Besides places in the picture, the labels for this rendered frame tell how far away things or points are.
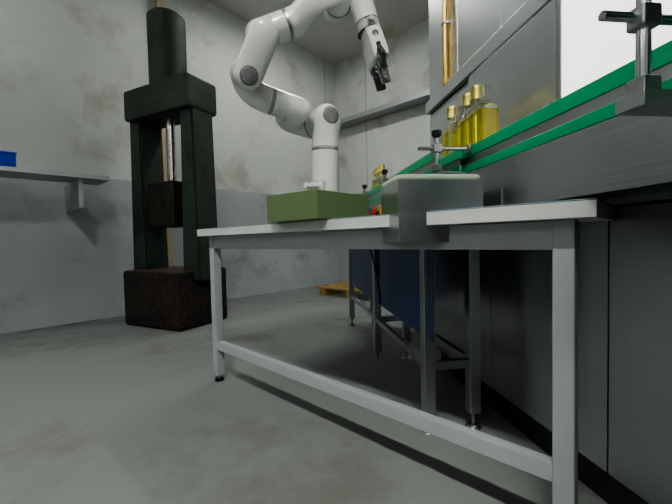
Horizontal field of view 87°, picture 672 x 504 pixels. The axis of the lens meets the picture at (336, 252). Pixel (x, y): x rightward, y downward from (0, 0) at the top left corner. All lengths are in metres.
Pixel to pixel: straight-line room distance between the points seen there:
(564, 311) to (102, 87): 4.02
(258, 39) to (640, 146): 0.91
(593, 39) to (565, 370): 0.77
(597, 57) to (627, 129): 0.39
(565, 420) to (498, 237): 0.40
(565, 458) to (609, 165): 0.58
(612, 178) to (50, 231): 3.76
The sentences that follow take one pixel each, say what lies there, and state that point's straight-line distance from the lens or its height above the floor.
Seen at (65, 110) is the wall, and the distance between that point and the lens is 4.07.
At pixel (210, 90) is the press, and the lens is 3.37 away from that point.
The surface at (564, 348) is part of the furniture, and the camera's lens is 0.88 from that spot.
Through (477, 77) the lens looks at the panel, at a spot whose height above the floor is 1.29.
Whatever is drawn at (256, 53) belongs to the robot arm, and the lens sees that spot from 1.16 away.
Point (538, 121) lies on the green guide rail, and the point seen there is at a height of 0.94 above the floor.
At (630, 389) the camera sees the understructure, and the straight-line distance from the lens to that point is 1.08.
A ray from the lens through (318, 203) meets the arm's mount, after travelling 1.09.
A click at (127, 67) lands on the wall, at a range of 4.36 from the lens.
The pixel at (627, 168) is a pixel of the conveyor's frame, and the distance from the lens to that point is 0.75.
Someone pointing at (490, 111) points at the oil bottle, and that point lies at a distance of 1.22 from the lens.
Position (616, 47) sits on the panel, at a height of 1.09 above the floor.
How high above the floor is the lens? 0.68
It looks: 2 degrees down
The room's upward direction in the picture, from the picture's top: 1 degrees counter-clockwise
